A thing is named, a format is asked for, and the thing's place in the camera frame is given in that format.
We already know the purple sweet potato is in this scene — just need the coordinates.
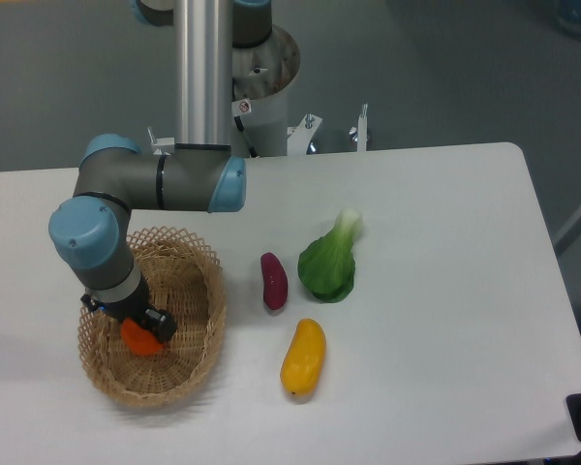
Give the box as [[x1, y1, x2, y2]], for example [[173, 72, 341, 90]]
[[260, 252, 289, 311]]

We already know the woven wicker basket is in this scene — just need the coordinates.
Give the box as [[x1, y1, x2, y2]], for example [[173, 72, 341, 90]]
[[77, 227, 227, 407]]

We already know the white metal bracket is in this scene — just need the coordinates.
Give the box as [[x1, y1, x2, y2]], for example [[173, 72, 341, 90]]
[[349, 103, 370, 152]]

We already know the green bok choy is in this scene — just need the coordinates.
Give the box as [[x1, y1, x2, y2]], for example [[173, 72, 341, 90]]
[[297, 208, 362, 303]]

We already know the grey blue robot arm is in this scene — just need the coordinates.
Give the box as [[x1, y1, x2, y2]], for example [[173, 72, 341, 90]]
[[48, 1, 272, 343]]

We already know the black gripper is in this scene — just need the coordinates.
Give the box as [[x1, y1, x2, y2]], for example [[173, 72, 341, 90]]
[[80, 278, 177, 344]]

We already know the yellow mango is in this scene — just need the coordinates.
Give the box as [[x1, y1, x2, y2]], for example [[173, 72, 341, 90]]
[[280, 319, 327, 398]]

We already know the orange fruit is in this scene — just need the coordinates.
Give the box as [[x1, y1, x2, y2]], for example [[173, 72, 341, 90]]
[[120, 318, 166, 357]]

